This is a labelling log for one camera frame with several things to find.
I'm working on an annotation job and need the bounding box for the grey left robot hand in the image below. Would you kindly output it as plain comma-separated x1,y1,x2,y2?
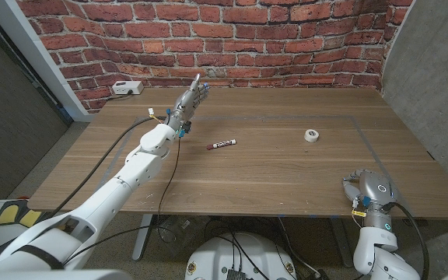
165,72,211,138

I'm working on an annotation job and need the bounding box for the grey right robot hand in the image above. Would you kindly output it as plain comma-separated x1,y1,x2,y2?
342,169,399,230

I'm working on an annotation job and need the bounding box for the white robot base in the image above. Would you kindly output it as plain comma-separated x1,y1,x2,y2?
184,232,298,280

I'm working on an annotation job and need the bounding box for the white tape roll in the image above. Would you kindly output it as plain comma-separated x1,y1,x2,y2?
303,128,320,143

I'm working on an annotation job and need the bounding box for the red and white marker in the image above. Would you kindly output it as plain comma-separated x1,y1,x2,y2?
206,138,237,151

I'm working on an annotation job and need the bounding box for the white power strip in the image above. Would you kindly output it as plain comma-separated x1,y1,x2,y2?
111,80,145,96

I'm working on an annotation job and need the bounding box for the grey table leg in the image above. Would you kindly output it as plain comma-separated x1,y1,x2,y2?
328,217,355,269
131,213,153,261

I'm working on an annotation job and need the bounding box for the red brick printed backdrop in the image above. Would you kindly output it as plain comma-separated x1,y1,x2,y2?
16,0,418,114

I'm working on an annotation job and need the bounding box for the clear plastic bag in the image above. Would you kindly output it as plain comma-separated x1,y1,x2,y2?
153,215,205,257

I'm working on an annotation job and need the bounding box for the white yellow black device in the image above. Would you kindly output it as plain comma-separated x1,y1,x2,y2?
0,198,54,250

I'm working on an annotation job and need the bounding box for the white robot torso edge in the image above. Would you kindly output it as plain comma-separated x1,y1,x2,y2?
0,270,131,280

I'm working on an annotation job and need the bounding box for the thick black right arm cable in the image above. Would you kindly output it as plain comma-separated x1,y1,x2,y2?
387,201,430,280

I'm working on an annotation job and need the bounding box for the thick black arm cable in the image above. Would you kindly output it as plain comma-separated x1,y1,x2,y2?
47,116,169,219
387,201,430,280

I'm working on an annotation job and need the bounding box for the black power strip cord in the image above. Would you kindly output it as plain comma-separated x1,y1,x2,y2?
105,91,134,103

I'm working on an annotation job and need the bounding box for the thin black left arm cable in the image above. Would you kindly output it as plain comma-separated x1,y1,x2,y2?
156,136,182,242

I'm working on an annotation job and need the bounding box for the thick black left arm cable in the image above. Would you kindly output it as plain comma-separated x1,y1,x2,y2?
47,116,169,219

